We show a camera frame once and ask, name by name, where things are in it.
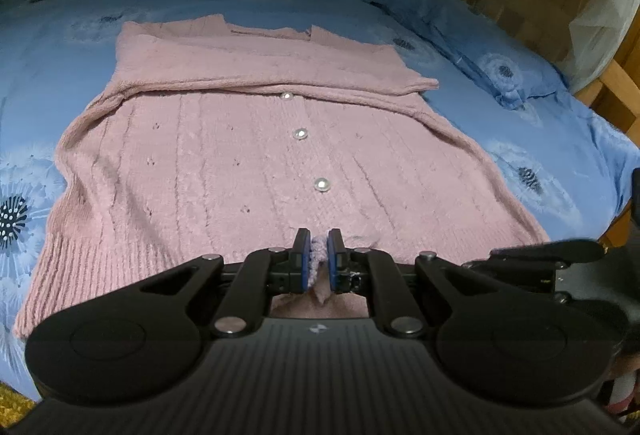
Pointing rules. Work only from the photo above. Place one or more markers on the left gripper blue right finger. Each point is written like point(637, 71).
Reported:
point(344, 268)

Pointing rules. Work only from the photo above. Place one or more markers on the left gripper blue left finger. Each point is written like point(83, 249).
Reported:
point(299, 261)

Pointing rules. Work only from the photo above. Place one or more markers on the pink knitted cardigan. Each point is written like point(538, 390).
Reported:
point(217, 138)

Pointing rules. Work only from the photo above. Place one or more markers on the blue dandelion bed sheet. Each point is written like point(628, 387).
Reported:
point(57, 55)

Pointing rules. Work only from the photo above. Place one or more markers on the blue dandelion pillow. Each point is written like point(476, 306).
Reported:
point(505, 68)

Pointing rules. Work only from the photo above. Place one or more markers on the white mosquito net curtain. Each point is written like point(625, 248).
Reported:
point(596, 34)

